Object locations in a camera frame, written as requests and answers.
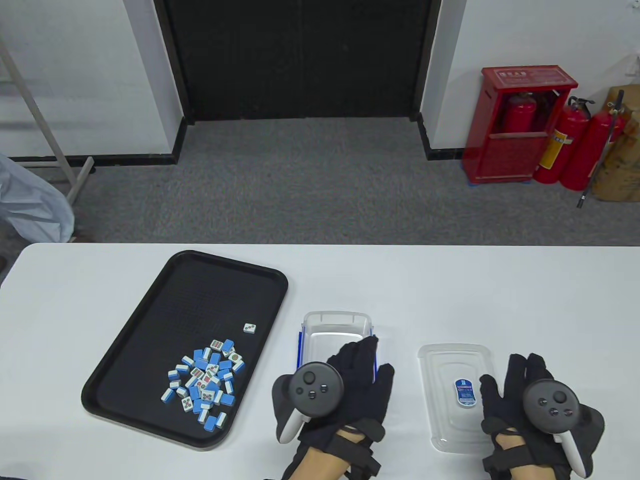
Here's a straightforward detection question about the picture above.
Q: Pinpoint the person's right hand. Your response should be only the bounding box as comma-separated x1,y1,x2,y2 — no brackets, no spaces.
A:
479,353,606,480

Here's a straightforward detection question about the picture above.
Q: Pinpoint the person's left hand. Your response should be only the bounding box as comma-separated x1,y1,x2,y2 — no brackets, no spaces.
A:
271,335,396,448

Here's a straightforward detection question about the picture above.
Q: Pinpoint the black white controller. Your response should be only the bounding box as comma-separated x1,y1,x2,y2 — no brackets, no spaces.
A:
522,380,586,478
276,361,345,445

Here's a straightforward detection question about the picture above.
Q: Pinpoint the clear box with blue latches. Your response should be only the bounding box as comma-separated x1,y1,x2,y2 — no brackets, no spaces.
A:
298,311,378,383

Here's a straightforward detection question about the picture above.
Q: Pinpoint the clear plastic lid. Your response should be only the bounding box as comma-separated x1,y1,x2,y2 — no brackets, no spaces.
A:
417,343,501,454

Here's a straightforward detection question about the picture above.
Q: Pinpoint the pile of blue mahjong tiles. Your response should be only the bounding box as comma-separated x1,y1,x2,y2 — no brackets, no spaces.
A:
160,338,247,432

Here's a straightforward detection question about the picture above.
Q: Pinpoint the black plastic tray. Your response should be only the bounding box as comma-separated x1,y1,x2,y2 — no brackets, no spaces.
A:
81,250,290,452

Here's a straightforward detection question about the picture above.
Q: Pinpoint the person's left forearm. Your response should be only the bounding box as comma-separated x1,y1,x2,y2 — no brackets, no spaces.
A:
280,425,383,480

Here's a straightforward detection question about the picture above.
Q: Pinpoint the red fire extinguisher cabinet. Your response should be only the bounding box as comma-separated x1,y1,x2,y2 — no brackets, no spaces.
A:
462,65,579,185

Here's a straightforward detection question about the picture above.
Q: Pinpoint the brown cardboard box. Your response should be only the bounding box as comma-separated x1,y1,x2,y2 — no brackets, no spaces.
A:
590,84,640,203

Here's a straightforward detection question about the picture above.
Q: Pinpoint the red fire extinguisher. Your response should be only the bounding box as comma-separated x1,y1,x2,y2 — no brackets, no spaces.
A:
502,92,538,135
559,102,626,192

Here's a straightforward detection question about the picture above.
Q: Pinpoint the red extinguisher with yellow label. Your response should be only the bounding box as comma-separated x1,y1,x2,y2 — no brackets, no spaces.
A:
532,96,596,185

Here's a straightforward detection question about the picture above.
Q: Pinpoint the black door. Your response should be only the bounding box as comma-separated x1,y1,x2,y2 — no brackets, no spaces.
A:
152,0,443,123

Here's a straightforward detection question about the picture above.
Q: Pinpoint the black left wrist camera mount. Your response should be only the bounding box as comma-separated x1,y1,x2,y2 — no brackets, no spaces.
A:
334,422,385,477

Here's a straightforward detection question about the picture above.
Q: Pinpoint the white metal stand frame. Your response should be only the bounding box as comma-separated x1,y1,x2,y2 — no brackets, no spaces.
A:
0,37,97,206

